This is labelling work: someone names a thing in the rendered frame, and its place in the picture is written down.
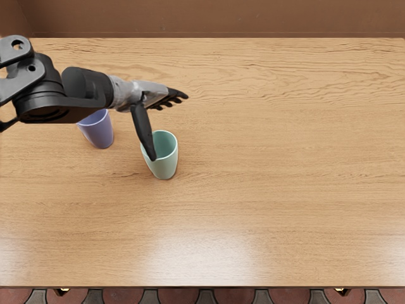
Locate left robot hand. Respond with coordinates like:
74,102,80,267
110,75,189,161

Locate lavender cup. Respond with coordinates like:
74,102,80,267
76,108,115,149

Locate green cup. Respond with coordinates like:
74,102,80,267
140,129,178,181

